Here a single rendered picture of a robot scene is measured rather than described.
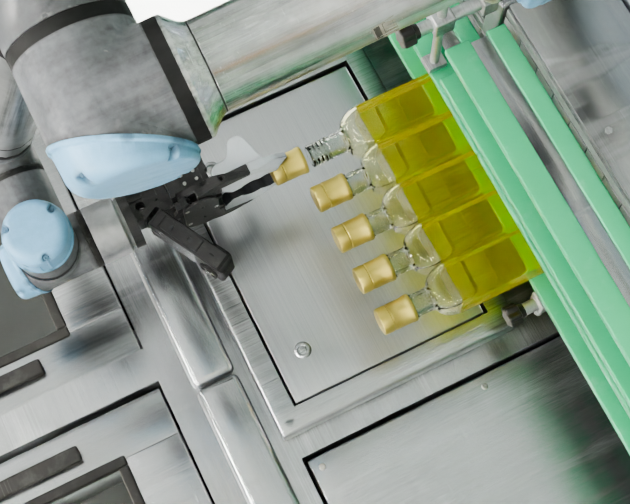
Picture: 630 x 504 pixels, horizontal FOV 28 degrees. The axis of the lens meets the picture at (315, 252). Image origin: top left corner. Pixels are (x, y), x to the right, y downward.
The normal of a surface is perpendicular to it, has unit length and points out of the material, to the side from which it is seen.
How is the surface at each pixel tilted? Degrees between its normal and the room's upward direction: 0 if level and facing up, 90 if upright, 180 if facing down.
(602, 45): 90
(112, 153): 79
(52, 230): 90
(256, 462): 90
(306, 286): 90
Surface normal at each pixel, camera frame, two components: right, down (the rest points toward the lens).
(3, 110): -0.28, 0.88
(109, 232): 0.21, 0.11
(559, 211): -0.01, -0.33
